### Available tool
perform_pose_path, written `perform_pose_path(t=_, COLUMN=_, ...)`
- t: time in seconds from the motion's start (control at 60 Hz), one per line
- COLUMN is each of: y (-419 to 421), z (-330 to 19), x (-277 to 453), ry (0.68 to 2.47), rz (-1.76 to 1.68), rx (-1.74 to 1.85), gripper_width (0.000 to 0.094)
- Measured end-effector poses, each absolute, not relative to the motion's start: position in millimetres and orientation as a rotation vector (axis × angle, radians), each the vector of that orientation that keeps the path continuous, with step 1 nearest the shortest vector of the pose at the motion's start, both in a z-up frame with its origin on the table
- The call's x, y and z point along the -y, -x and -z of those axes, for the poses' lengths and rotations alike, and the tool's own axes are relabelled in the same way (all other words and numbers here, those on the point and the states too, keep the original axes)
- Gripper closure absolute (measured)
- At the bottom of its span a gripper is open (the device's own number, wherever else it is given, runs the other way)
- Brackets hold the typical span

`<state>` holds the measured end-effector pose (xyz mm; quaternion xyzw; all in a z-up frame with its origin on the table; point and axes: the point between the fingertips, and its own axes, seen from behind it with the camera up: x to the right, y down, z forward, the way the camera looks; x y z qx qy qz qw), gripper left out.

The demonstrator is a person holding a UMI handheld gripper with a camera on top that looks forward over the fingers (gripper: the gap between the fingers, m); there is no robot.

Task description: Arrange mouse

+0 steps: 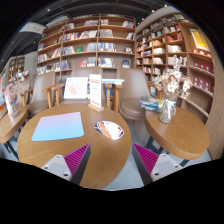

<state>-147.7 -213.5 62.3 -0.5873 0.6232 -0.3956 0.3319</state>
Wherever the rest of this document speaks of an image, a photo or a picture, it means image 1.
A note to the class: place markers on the beige upholstered chair left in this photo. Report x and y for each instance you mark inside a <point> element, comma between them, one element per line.
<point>41,94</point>

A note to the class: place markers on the beige upholstered chair right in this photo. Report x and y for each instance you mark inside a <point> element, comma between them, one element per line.
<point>135,87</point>

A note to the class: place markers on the wooden chair behind table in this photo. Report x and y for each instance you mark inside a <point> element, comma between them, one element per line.
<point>87,85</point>

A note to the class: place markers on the wooden bookshelf right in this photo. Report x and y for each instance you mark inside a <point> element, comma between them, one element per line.
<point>162,38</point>

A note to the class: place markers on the distant wooden bookshelf left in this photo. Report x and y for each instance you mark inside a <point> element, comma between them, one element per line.
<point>16,65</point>

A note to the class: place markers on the yellow poster on shelf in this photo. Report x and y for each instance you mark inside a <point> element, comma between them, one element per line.
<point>199,40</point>

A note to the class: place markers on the round wooden right table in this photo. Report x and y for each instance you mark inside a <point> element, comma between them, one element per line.
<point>185,136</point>

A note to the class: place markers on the white sign on wooden stand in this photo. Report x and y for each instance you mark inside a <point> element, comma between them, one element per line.
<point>95,92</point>

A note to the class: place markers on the round wooden centre table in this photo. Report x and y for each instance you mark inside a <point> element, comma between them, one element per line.
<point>107,158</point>

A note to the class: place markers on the blue pink gradient mouse pad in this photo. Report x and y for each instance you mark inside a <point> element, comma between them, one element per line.
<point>59,127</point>

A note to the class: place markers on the white framed picture card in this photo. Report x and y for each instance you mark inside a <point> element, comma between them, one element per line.
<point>76,88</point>

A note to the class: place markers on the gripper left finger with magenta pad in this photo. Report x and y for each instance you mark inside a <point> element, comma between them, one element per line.
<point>70,167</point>

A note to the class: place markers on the glass vase on right table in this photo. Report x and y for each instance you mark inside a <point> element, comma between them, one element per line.
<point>168,110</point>

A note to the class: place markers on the stack of books right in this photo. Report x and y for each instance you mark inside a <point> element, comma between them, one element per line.
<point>151,103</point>

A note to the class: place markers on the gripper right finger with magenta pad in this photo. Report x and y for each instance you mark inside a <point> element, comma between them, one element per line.
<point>152,166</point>

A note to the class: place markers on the glass vase on table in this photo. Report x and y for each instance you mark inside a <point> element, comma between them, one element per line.
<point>11,107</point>
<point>168,110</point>

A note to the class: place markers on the glass vase on left table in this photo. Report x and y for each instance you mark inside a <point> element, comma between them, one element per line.
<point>11,107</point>

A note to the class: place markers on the round wooden table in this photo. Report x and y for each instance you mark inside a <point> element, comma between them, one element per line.
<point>185,136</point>
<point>9,125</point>
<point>107,158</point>

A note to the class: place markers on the round wooden left table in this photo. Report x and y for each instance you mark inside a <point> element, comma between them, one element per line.
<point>9,125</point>

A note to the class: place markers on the dried flower bouquet right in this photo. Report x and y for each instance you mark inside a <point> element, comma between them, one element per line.
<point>172,82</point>

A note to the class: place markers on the dried flower bouquet left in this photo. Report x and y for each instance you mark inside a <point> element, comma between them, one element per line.
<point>19,84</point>

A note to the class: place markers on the wooden bookshelf centre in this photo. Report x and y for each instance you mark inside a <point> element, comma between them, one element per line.
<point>105,40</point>

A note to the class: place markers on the beige upholstered chair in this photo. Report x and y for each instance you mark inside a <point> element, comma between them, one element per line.
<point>135,87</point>
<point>41,94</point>

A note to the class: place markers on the dried flower bouquet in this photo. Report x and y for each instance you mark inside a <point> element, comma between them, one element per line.
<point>172,82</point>
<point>19,84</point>

